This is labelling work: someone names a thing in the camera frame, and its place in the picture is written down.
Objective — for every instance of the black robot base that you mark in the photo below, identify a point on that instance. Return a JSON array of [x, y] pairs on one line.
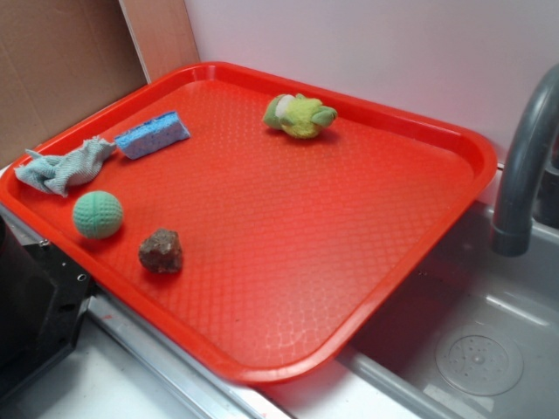
[[43, 300]]

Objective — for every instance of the light blue cloth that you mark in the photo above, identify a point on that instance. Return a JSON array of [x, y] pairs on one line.
[[55, 174]]

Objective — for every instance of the red plastic tray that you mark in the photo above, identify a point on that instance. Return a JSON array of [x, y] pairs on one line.
[[289, 245]]

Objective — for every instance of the green plush toy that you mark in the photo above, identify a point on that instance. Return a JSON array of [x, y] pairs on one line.
[[298, 116]]

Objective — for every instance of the brown rock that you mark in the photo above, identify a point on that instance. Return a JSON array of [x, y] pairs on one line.
[[161, 252]]

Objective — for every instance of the blue sponge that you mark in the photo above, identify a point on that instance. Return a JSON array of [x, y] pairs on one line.
[[152, 136]]

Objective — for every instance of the green rubber ball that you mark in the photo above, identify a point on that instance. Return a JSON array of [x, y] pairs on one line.
[[97, 215]]

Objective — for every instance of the grey plastic sink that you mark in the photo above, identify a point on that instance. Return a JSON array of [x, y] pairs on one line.
[[469, 334]]

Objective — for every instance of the brown cardboard panel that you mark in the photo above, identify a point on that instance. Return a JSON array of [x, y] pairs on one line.
[[62, 61]]

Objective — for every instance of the grey faucet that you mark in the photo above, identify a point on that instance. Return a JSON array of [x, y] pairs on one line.
[[528, 188]]

